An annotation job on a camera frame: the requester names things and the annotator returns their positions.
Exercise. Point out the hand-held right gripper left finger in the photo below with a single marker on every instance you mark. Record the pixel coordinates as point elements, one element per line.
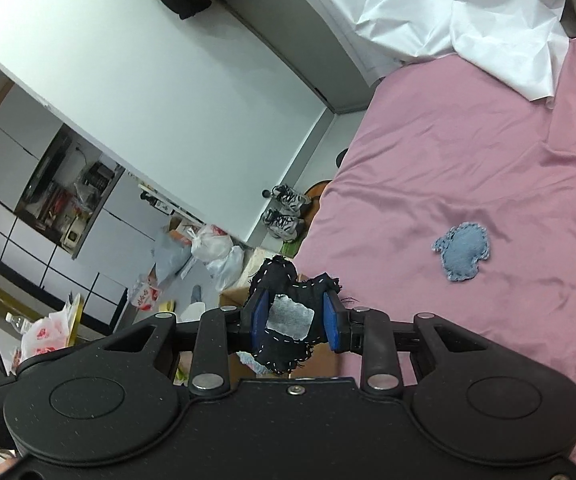
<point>260,322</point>

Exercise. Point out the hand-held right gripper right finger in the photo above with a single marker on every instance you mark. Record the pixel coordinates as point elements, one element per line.
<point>332,324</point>

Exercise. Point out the brown cardboard box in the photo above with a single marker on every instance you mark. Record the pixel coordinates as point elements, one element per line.
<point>337,365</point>

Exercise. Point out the black stitched plush with patch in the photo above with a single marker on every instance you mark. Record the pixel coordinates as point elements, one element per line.
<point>293,285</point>

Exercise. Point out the white plastic bag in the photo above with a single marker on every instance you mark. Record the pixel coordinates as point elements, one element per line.
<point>228,267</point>
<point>212,242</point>

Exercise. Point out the white insole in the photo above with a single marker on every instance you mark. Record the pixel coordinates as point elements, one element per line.
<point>193,311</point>

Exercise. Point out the grey sock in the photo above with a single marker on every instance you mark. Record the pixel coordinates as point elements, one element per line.
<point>196,293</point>

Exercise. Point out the red printed plastic bag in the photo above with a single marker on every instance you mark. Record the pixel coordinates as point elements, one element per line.
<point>43,340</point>

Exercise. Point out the yellow slipper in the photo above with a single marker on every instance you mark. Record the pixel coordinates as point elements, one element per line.
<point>168,306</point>

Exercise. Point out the grey plastic bag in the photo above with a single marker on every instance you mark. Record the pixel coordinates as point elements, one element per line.
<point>170,257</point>

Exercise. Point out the orange cardboard box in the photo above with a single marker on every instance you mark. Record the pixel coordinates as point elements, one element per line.
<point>183,232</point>

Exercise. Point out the red and white carton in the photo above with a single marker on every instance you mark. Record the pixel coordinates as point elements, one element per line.
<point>144,294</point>

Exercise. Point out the yellow round table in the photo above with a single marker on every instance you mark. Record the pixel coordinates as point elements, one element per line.
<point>77,317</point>

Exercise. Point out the brown round object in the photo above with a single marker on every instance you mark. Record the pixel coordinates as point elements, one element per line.
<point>315,200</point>

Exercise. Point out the blue denim stitched plush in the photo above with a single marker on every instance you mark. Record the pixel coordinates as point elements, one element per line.
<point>463,252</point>

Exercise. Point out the beige small appliance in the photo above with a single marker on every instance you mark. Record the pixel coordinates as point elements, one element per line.
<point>74,236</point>

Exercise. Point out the pink bed sheet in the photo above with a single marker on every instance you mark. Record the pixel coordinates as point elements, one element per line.
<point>468,170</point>

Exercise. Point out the grey door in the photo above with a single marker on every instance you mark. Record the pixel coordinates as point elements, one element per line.
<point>308,50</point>

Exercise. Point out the white crumpled sheet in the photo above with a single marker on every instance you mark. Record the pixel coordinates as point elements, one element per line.
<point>443,10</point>

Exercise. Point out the white wall cabinet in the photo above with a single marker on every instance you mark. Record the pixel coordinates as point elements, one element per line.
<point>23,195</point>

